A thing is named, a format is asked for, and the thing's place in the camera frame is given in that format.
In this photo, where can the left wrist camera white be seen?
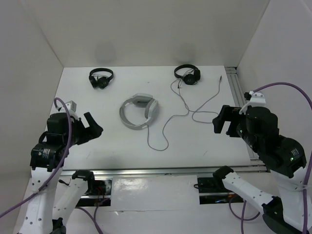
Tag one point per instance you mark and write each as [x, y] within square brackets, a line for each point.
[71, 107]

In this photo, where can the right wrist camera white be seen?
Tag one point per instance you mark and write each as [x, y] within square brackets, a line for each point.
[253, 99]

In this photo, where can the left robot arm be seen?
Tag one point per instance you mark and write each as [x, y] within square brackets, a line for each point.
[44, 215]

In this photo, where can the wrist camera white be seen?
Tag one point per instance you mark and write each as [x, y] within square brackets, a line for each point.
[253, 99]
[71, 107]

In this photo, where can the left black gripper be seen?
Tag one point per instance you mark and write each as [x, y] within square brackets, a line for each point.
[94, 130]

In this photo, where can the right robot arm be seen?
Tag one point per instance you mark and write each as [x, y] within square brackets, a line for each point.
[291, 211]

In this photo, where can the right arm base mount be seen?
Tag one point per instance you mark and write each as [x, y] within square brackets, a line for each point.
[210, 193]

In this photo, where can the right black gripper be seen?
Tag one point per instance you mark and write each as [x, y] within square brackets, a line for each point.
[228, 112]

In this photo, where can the black headphones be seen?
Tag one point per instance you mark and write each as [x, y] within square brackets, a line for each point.
[191, 77]
[100, 81]

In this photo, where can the black headphones right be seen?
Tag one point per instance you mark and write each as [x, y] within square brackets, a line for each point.
[191, 77]

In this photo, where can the white grey headphones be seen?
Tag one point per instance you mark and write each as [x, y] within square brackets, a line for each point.
[138, 111]

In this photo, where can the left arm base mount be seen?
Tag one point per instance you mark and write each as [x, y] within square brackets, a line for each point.
[87, 193]

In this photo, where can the aluminium rail front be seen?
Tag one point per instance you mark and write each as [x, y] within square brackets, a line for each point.
[176, 171]

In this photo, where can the black headphones left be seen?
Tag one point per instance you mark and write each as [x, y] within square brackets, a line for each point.
[100, 81]

